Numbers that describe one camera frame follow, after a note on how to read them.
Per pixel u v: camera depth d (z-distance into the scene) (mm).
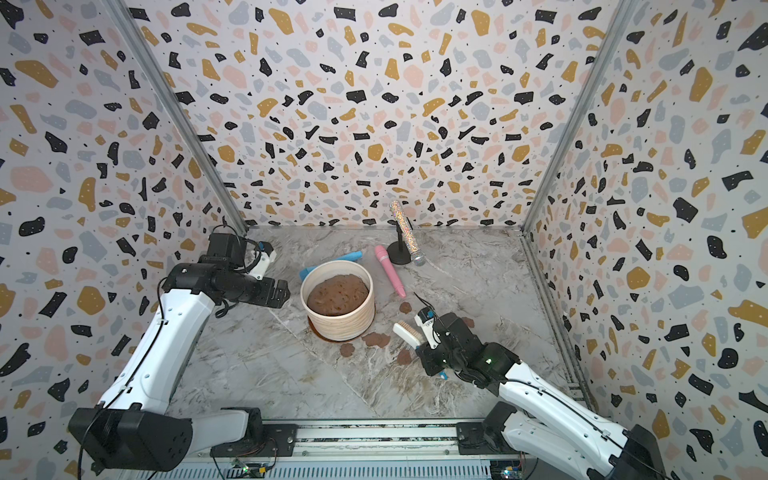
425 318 688
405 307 1001
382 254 1099
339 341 891
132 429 365
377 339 923
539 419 486
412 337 779
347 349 897
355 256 1127
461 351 575
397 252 1127
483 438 660
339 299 879
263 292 675
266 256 691
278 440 731
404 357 884
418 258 948
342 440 750
